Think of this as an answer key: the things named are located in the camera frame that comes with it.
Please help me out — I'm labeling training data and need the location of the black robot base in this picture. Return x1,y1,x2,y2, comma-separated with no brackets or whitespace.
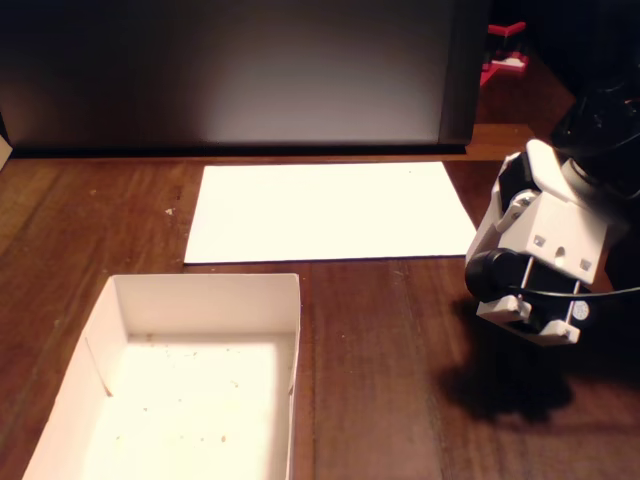
602,234,640,301

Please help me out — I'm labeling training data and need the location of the white paper sheet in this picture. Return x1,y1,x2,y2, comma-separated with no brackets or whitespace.
183,160,479,265

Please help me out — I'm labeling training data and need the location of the black camera cable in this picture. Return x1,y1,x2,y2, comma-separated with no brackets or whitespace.
508,283,640,300

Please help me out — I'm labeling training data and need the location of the black wrist camera white mount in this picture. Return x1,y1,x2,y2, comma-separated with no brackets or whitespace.
463,248,592,349

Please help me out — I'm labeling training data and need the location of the white cardboard box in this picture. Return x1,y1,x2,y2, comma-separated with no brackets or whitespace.
22,272,302,480

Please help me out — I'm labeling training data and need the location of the red plastic object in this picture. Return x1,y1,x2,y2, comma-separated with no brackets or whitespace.
479,20,531,89

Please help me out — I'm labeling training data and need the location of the white cardboard piece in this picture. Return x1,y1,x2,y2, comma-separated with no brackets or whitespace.
0,112,14,171

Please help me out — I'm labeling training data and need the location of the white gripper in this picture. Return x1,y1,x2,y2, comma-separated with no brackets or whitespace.
466,138,610,287

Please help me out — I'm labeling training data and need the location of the large dark panel box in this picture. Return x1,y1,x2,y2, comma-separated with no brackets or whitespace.
0,0,494,156

